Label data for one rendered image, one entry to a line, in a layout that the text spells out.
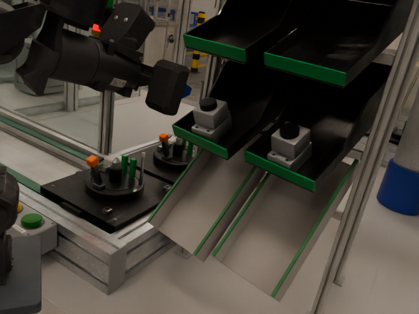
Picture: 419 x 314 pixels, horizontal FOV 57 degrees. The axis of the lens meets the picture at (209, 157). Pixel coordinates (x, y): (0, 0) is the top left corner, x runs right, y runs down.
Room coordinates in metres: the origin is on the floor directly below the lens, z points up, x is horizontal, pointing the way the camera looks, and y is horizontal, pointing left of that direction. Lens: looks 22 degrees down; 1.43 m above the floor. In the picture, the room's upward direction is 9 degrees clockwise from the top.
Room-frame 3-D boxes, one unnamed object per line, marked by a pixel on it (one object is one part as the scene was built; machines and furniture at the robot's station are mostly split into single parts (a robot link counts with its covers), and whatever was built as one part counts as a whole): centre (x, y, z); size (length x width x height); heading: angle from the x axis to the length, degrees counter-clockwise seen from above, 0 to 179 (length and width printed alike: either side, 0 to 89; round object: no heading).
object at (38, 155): (1.00, 0.47, 0.91); 0.84 x 0.28 x 0.10; 62
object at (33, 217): (0.65, 0.33, 0.96); 0.04 x 0.04 x 0.02
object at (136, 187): (0.83, 0.22, 0.98); 0.14 x 0.14 x 0.02
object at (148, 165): (1.06, 0.09, 1.01); 0.24 x 0.24 x 0.13; 62
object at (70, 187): (0.83, 0.22, 0.96); 0.24 x 0.24 x 0.02; 62
